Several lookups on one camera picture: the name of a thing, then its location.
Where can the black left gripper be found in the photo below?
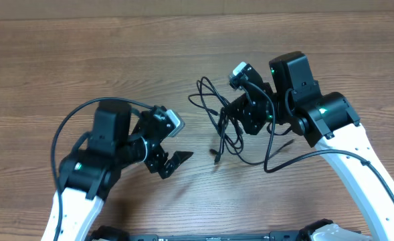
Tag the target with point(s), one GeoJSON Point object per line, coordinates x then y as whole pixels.
{"type": "Point", "coordinates": [157, 155]}

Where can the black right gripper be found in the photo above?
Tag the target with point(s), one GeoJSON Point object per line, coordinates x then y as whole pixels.
{"type": "Point", "coordinates": [248, 116]}

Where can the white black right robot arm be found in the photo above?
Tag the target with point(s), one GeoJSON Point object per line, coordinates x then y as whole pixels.
{"type": "Point", "coordinates": [330, 126]}

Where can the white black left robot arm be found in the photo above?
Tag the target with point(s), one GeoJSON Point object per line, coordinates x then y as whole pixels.
{"type": "Point", "coordinates": [124, 132]}

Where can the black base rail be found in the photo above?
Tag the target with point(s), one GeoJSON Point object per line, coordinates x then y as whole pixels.
{"type": "Point", "coordinates": [321, 230]}

